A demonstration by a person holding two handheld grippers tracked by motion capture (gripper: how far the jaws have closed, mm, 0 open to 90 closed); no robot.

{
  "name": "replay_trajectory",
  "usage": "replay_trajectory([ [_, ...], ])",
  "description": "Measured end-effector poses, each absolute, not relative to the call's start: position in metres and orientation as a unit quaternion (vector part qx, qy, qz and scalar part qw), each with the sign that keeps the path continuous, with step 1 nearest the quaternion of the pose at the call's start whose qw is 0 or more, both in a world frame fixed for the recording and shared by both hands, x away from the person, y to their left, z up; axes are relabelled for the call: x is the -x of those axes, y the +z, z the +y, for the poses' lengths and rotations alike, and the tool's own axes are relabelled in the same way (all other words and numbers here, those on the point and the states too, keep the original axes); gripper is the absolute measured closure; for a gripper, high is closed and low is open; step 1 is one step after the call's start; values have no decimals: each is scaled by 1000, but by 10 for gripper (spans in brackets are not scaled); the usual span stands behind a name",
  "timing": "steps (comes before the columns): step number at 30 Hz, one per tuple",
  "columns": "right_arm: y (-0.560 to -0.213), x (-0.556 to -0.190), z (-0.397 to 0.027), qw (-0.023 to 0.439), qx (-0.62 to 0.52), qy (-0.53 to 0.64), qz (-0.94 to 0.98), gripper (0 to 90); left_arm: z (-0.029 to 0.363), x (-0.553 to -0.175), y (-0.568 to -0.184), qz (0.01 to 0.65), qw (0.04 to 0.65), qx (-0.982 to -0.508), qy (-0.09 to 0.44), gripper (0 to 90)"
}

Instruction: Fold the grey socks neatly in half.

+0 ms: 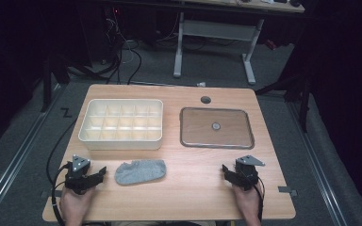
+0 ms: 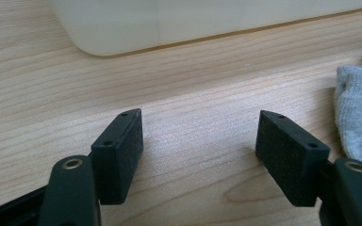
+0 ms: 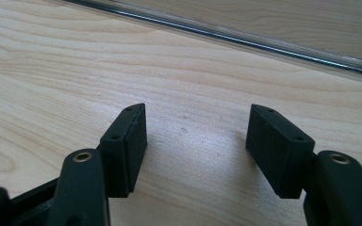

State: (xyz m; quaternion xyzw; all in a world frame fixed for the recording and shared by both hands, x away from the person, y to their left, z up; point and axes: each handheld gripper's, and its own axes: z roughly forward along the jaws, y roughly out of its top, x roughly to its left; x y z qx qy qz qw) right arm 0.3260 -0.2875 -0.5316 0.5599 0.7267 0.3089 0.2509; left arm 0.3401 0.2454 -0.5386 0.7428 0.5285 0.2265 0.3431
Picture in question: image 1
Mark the brown tray with grey rim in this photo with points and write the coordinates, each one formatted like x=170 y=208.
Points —
x=201 y=133

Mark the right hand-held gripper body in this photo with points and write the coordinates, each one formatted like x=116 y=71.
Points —
x=246 y=175

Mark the desk with grey legs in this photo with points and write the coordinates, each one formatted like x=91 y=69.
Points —
x=217 y=29

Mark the black stand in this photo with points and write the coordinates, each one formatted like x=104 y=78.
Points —
x=304 y=106
x=46 y=91

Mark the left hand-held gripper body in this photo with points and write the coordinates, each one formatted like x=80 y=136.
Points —
x=77 y=180

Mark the person's left hand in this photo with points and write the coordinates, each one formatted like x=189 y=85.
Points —
x=74 y=207

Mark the small white object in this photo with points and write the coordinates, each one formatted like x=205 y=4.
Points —
x=201 y=84

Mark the metal floor rail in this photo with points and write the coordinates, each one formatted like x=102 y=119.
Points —
x=12 y=164
x=320 y=177

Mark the person's right hand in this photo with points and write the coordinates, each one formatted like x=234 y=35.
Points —
x=250 y=204

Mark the white divided storage box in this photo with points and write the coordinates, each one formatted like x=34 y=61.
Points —
x=119 y=144

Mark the black round table grommet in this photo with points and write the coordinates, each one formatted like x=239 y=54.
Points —
x=205 y=100

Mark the grey sock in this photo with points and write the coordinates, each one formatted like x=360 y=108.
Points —
x=139 y=172

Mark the small red object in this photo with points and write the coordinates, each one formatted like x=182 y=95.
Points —
x=271 y=44

